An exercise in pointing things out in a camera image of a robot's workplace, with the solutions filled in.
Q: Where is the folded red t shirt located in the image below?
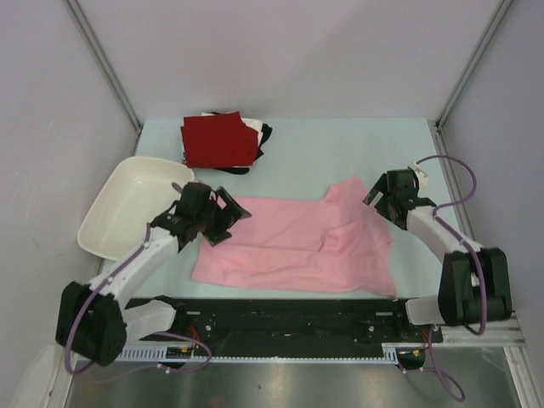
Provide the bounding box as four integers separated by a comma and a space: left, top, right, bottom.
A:
180, 111, 258, 168

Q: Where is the white plastic bin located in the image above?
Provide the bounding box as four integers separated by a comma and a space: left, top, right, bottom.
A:
77, 156, 196, 261

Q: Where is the left aluminium frame post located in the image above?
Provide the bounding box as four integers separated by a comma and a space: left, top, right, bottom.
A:
63, 0, 143, 134

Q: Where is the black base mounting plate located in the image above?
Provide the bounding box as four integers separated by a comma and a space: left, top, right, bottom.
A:
170, 298, 429, 359

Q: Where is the white slotted cable duct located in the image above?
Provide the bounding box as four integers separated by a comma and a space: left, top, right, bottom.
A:
114, 343, 400, 365

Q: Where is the right aluminium frame post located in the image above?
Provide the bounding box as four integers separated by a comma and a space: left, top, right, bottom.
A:
434, 0, 518, 133

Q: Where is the aluminium frame post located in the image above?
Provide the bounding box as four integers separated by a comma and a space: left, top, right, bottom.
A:
434, 0, 518, 133
63, 0, 143, 134

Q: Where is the pink t shirt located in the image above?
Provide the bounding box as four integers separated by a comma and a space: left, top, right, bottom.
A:
191, 176, 397, 297

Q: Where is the right aluminium side rail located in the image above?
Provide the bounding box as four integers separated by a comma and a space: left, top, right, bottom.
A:
433, 122, 522, 345

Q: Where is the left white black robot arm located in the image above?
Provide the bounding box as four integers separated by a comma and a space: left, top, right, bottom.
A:
55, 182, 251, 374

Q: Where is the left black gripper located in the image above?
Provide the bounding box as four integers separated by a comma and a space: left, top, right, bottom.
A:
195, 187, 250, 246

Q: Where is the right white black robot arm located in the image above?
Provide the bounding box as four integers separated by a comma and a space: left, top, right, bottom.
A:
363, 168, 513, 341

